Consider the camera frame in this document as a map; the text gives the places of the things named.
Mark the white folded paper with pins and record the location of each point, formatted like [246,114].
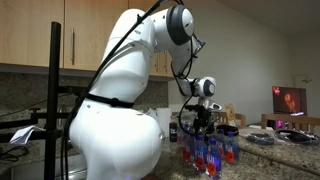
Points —
[21,135]

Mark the tan paper bag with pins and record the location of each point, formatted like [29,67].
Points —
[230,111]

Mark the black glasses case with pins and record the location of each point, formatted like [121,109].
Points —
[230,128]

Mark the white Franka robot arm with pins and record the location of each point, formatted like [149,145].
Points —
[126,66]

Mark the wooden wall cabinet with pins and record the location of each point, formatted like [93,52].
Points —
[30,33]

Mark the black camera stand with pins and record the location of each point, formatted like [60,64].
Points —
[53,66]

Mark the glowing television screen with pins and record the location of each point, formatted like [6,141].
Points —
[289,100]

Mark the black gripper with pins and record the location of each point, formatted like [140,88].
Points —
[203,115]

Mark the Fiji water bottle blue cap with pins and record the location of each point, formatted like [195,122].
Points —
[220,141]
[213,161]
[186,146]
[231,150]
[200,155]

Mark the black can white print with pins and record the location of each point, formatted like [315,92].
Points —
[173,131]

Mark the white crumpled paper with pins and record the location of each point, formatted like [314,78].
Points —
[151,114]

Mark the wall coat hook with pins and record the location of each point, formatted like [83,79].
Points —
[306,80]

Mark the narrow wooden chair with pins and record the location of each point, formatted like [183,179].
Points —
[240,118]

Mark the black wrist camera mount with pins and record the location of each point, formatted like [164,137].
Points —
[191,107]

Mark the white paper towel roll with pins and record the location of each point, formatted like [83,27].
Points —
[164,118]

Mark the wide wooden chair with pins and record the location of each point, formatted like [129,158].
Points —
[290,118]

